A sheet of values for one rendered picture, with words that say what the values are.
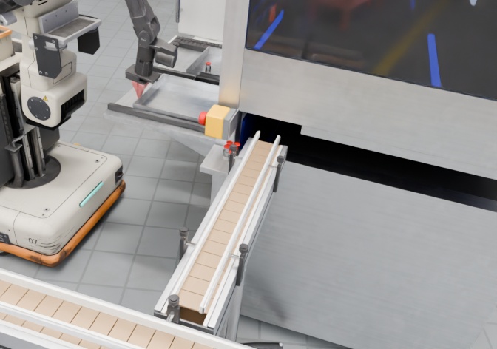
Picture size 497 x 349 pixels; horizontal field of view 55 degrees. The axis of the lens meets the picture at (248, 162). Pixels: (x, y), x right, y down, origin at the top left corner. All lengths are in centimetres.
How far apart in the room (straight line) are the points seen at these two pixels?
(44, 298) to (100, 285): 124
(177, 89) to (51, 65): 45
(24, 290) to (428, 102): 105
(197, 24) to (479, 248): 166
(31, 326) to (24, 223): 125
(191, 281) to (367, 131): 67
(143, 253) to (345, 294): 102
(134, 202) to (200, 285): 166
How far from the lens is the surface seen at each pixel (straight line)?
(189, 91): 183
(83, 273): 233
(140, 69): 164
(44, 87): 200
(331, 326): 197
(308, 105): 139
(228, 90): 143
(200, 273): 105
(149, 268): 232
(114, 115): 167
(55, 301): 103
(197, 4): 250
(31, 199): 232
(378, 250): 166
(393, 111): 137
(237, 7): 133
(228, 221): 117
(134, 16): 155
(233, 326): 175
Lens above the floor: 172
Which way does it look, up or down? 35 degrees down
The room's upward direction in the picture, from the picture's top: 7 degrees clockwise
